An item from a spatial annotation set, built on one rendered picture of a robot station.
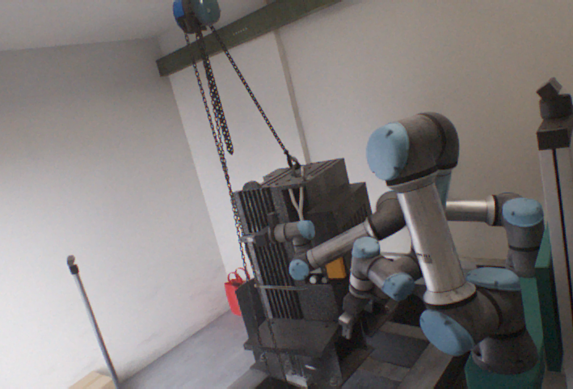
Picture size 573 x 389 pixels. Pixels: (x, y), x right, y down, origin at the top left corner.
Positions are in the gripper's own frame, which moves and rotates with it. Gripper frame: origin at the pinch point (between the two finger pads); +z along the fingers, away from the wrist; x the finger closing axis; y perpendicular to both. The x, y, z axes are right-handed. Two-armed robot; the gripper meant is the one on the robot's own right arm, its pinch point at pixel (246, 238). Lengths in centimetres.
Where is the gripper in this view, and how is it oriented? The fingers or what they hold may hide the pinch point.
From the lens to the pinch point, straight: 187.0
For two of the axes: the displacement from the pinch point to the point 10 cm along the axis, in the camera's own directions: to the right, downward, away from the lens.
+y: 2.6, 9.5, 1.4
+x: 4.2, -2.5, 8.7
